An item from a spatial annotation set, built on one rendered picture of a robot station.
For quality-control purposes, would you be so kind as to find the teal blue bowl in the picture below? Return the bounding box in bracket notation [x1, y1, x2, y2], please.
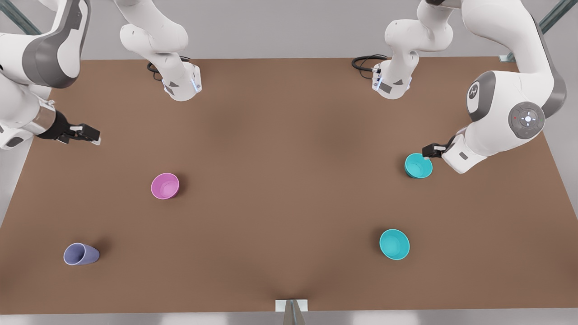
[379, 229, 410, 261]
[405, 153, 434, 179]

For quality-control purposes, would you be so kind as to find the pink bowl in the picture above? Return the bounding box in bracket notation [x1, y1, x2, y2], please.
[151, 173, 180, 200]

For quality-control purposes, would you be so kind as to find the lavender cup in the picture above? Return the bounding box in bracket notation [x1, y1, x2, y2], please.
[63, 243, 100, 266]

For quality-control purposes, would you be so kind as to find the black cable loop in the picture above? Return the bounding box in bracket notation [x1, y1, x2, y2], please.
[147, 56, 191, 82]
[351, 54, 390, 82]

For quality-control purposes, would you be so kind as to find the silver frame post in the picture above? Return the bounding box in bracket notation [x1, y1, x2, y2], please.
[0, 0, 42, 36]
[275, 298, 309, 325]
[499, 0, 578, 63]

